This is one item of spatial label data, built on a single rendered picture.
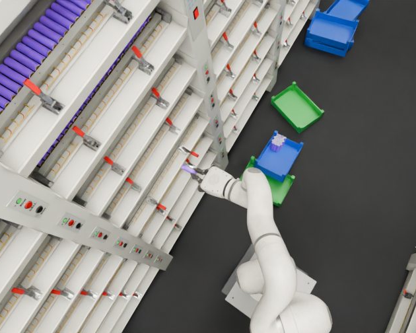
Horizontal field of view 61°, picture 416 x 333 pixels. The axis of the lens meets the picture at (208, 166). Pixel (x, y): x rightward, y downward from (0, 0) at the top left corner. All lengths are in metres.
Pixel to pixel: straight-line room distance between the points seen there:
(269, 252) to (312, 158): 1.44
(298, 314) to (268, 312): 0.09
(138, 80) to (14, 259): 0.56
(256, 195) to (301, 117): 1.41
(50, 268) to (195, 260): 1.20
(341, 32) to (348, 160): 0.94
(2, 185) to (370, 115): 2.25
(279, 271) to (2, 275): 0.69
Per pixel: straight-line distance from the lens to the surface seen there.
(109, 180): 1.17
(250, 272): 1.39
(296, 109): 2.52
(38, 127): 0.83
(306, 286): 1.83
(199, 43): 1.25
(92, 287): 1.55
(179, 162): 1.56
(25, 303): 1.21
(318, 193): 2.31
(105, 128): 1.00
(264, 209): 1.15
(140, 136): 1.19
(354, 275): 2.27
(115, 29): 0.90
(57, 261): 1.18
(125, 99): 1.03
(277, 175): 2.17
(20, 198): 0.86
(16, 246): 1.01
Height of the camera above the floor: 2.19
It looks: 69 degrees down
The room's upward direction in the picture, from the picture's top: 18 degrees counter-clockwise
